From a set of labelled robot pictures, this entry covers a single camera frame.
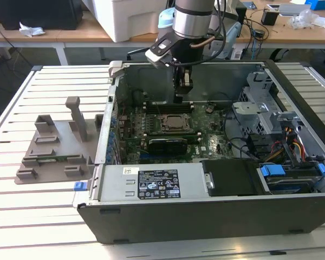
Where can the silver CPU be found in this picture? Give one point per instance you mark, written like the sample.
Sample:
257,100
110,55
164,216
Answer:
176,123

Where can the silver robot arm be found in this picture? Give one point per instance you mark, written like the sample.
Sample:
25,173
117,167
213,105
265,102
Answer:
192,24

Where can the CPU socket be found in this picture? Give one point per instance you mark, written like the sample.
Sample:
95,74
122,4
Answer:
177,132

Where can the black RAM slot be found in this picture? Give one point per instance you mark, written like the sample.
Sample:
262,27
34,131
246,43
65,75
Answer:
162,111
173,132
162,106
162,103
195,136

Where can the round coin cell battery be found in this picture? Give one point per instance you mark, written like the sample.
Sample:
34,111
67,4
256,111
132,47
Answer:
209,109

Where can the thin metal locking lever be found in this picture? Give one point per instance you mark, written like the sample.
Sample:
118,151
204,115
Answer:
159,112

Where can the white printer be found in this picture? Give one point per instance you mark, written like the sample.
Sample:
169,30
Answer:
130,19

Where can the small black box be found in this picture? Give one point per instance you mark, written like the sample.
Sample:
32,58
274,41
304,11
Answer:
269,17

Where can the green motherboard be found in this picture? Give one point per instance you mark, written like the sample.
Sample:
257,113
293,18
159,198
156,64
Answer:
205,140

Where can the black graphics card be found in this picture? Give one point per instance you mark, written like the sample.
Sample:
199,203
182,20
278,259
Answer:
168,146

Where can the silver drive cage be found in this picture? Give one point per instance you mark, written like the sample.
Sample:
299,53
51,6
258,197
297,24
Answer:
260,119

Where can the blue card retention tab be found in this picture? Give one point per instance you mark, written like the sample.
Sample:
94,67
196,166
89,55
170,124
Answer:
110,149
108,157
111,140
113,120
112,132

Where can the white flat box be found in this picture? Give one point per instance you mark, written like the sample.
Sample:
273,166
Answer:
292,9

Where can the wooden desk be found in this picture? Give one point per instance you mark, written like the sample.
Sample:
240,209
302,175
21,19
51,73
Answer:
70,35

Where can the clear plastic bag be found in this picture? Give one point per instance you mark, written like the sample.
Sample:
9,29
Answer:
303,19

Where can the black drive cover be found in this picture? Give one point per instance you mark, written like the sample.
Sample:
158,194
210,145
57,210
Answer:
230,178

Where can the blue box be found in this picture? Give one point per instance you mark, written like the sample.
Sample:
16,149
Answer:
322,4

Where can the black computer tower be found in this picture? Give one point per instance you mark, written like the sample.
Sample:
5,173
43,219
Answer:
38,13

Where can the grey power supply unit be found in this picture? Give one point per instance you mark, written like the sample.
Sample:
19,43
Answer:
111,187

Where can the parts rack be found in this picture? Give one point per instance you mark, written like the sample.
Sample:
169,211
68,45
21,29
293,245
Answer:
57,140

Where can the crumpled white paper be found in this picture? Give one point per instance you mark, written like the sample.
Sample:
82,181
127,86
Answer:
31,29

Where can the green RAM stick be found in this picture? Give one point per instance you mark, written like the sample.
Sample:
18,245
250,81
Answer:
59,157

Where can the hard disk in blue carrier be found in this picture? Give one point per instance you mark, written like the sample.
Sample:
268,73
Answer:
287,184

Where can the black grey PC case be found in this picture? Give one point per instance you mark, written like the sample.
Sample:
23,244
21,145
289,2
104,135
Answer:
205,219

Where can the blue case latch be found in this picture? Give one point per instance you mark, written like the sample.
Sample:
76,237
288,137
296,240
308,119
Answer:
80,186

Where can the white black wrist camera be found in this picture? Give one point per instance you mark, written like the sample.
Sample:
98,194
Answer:
159,51

